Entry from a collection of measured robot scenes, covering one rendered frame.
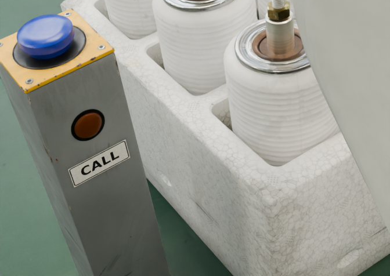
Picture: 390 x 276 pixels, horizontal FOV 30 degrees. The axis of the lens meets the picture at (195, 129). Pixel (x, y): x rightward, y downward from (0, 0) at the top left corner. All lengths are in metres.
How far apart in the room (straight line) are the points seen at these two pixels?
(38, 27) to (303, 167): 0.23
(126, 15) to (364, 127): 0.60
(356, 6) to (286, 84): 0.40
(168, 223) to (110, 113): 0.28
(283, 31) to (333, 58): 0.40
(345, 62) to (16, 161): 0.78
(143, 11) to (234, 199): 0.24
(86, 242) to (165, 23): 0.21
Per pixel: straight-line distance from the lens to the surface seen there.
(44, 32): 0.52
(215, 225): 0.71
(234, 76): 0.58
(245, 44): 0.60
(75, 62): 0.51
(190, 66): 0.68
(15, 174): 0.91
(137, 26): 0.77
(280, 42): 0.58
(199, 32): 0.65
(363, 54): 0.17
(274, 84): 0.57
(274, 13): 0.57
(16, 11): 1.21
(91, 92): 0.52
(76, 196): 0.58
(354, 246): 0.70
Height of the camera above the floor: 0.61
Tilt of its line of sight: 42 degrees down
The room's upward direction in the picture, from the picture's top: 10 degrees counter-clockwise
